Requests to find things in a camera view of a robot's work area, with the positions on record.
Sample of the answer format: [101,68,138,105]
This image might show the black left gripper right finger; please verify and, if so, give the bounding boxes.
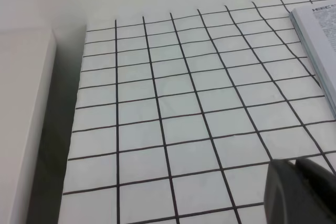
[296,158,335,194]

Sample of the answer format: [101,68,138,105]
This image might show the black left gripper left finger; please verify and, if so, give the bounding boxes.
[264,159,335,223]

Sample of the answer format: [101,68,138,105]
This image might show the HEEC show catalogue book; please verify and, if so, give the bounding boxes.
[289,0,335,115]

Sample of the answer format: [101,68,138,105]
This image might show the white black-grid tablecloth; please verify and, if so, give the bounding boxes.
[58,0,335,223]

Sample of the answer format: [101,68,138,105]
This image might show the white box at table edge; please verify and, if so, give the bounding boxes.
[1,28,57,223]

